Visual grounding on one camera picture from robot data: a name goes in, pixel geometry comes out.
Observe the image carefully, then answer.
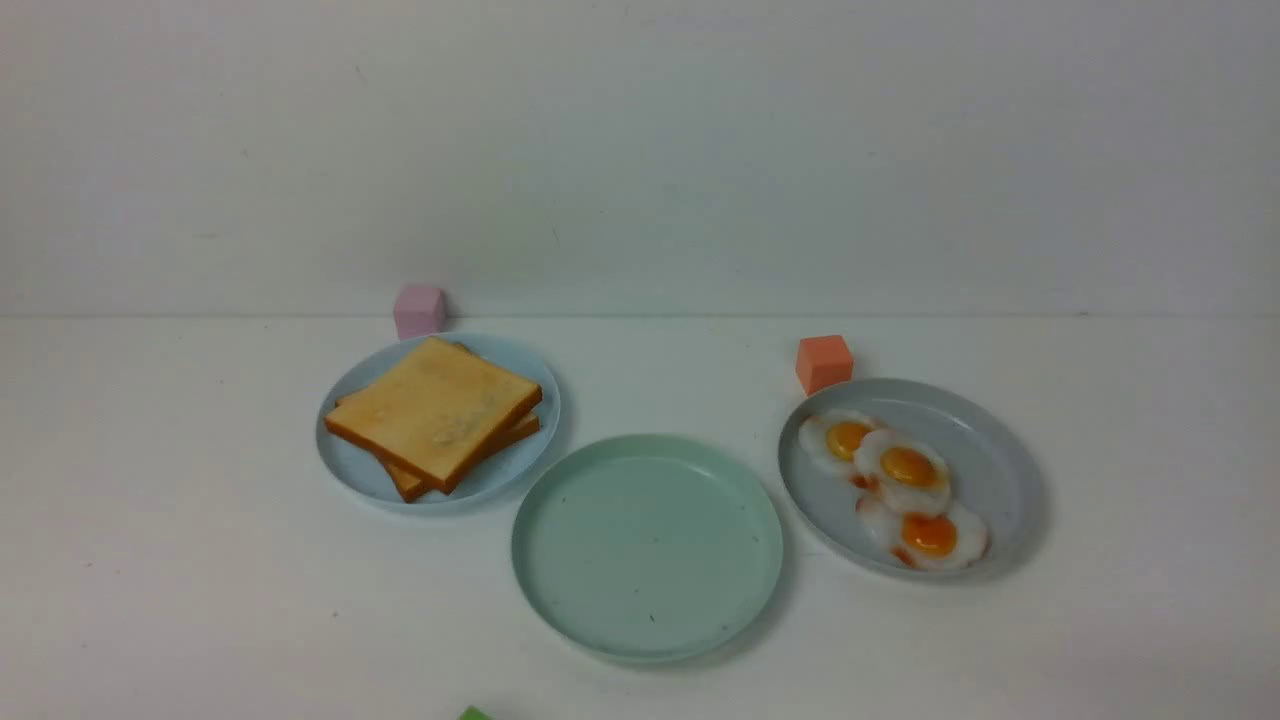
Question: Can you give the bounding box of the fried egg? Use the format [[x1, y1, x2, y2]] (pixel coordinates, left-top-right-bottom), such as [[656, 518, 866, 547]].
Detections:
[[854, 495, 991, 571], [797, 409, 883, 480], [854, 429, 954, 518]]

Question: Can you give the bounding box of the orange cube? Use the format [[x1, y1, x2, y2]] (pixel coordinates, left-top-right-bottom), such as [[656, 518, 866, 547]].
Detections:
[[795, 334, 855, 396]]

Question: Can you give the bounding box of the mint green plate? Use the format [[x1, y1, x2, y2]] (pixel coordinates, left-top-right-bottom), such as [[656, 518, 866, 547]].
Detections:
[[509, 434, 786, 664]]

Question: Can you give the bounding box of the pink cube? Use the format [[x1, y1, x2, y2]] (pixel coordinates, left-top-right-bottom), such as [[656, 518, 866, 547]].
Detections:
[[393, 284, 448, 340]]

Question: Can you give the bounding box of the light blue plate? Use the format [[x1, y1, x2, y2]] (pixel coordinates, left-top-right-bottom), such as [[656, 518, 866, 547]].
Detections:
[[314, 332, 561, 515]]

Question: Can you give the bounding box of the grey plate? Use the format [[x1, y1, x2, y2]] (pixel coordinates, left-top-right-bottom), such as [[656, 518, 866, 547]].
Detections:
[[777, 378, 1044, 584]]

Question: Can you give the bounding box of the green block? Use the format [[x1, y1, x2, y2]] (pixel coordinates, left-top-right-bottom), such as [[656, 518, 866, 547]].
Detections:
[[457, 706, 492, 720]]

